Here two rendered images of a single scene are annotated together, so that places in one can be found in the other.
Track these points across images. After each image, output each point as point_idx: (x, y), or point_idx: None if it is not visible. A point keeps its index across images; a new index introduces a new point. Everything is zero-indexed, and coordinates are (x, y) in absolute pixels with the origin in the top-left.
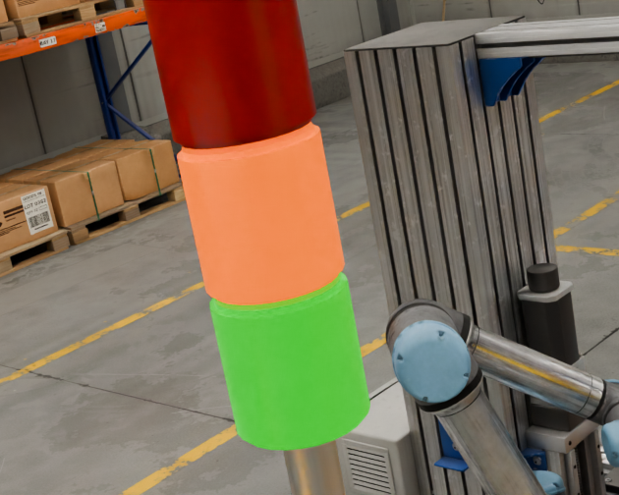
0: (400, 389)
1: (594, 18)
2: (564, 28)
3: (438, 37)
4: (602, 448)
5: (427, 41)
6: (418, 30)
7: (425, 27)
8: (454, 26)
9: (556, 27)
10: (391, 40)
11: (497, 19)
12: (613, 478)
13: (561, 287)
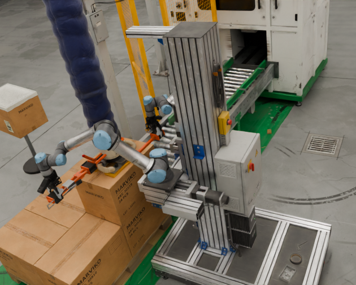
0: (242, 149)
1: (141, 30)
2: (149, 26)
3: (186, 25)
4: (187, 207)
5: (189, 23)
6: (197, 31)
7: (196, 33)
8: (185, 33)
9: (151, 26)
10: (203, 25)
11: (170, 35)
12: (179, 171)
13: (173, 100)
